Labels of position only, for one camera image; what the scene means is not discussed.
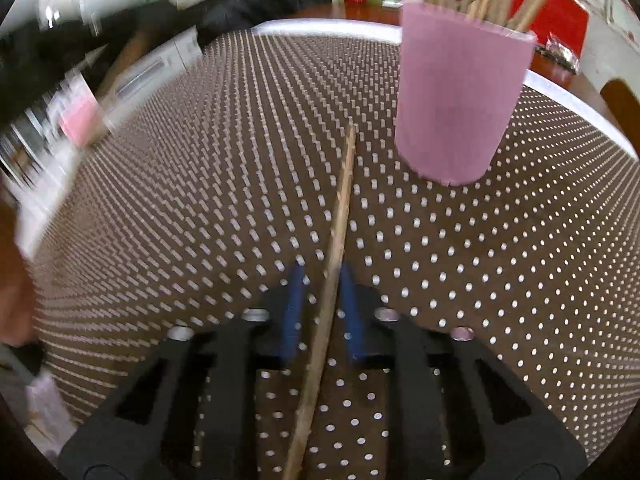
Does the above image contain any clear plastic packet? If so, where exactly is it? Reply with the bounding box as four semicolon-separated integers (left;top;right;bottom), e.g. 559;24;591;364
545;34;582;72

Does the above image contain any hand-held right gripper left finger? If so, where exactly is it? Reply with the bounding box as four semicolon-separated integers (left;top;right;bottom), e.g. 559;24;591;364
59;264;307;480

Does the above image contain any brown wooden chair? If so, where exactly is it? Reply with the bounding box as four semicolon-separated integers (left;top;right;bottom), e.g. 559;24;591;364
599;78;640;143

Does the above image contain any red gift bag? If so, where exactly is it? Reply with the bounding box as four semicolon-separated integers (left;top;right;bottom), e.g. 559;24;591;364
525;0;591;58

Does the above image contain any brown polka dot tablecloth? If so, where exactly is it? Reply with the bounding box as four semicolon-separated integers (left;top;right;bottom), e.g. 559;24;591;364
30;30;640;480

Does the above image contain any person's left forearm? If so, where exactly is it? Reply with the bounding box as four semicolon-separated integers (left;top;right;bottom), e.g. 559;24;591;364
0;200;38;346

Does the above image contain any single wooden chopstick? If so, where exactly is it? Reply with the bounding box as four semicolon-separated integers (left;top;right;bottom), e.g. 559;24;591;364
281;125;358;480

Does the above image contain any pink cup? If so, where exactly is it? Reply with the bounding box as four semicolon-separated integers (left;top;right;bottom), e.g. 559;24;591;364
394;2;538;184

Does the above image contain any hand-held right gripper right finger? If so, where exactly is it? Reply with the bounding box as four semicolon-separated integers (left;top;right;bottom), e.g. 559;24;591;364
339;264;588;480

